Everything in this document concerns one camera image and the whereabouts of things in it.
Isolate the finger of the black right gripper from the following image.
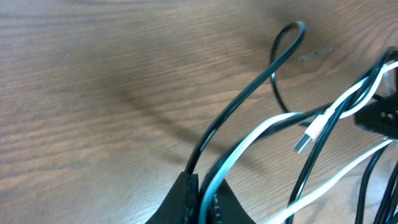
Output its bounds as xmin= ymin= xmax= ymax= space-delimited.
xmin=354 ymin=93 xmax=397 ymax=139

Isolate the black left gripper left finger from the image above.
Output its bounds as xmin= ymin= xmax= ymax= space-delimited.
xmin=146 ymin=171 xmax=198 ymax=224

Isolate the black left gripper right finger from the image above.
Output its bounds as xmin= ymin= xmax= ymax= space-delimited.
xmin=206 ymin=180 xmax=256 ymax=224

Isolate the white USB cable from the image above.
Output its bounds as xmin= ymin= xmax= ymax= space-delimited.
xmin=198 ymin=60 xmax=398 ymax=224

